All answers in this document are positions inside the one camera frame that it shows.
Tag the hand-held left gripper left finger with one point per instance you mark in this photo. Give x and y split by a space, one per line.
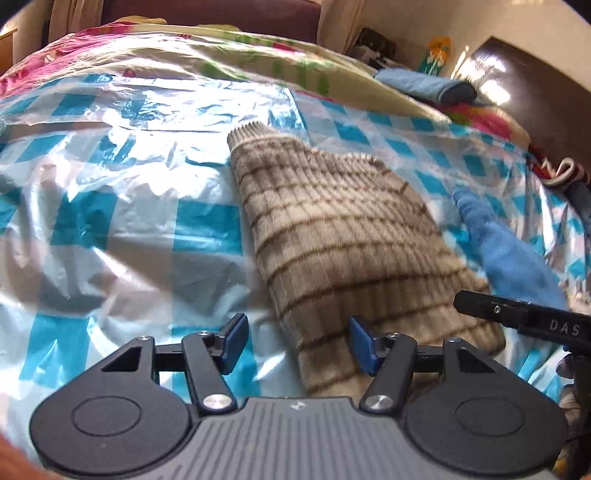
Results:
235 339

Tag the dark clutter on shelf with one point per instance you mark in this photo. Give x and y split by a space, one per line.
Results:
376 44

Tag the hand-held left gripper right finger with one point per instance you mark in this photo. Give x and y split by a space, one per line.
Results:
360 341

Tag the dark wooden door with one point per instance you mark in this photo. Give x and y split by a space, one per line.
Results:
531 78

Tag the floral bed quilt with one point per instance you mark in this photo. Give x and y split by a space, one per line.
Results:
207 50

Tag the yellow-green pillow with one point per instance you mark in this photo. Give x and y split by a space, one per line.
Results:
138 21

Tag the beige curtain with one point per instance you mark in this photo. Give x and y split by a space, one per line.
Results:
74 14

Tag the beige striped knit sweater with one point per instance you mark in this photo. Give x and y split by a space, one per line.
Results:
341 240

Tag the green and yellow toy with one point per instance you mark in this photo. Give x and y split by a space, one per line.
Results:
436 55

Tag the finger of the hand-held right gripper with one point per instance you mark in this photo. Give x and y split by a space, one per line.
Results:
521 314

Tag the maroon headboard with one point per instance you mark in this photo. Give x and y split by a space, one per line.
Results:
217 14

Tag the teal fleece garment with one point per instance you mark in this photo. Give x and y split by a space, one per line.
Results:
503 249

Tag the red and white cloth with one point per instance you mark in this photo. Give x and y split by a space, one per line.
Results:
561 168

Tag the folded light blue cloth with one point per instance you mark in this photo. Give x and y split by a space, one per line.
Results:
429 85

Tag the blue checked plastic sheet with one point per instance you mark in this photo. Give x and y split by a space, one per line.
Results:
129 221

